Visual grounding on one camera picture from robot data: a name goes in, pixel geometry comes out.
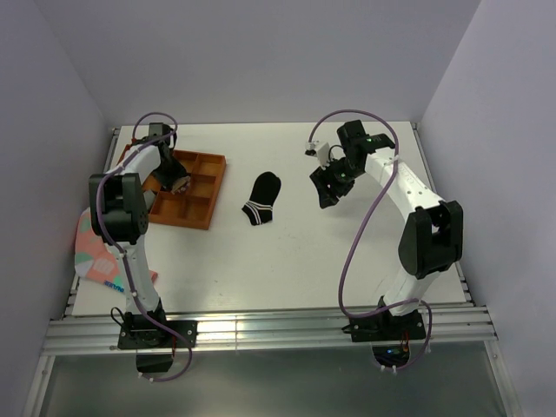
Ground orange compartment tray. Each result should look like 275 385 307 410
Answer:
119 145 227 230

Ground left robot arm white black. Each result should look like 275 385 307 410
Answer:
89 122 191 348

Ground grey rolled sock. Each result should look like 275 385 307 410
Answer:
143 189 157 213

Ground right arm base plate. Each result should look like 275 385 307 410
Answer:
341 310 427 368

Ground tan maroon purple striped sock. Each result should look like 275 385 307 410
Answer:
170 175 191 195

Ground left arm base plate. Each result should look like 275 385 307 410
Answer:
117 314 197 377

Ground aluminium front rail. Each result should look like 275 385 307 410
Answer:
23 302 522 416

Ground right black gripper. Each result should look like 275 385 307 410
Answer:
309 156 362 210

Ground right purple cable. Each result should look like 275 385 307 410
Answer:
307 109 434 374

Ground black sock white stripes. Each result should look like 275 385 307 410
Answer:
242 171 281 226

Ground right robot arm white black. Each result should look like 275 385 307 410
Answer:
305 120 463 341

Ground pink patterned sock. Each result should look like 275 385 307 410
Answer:
73 208 158 295

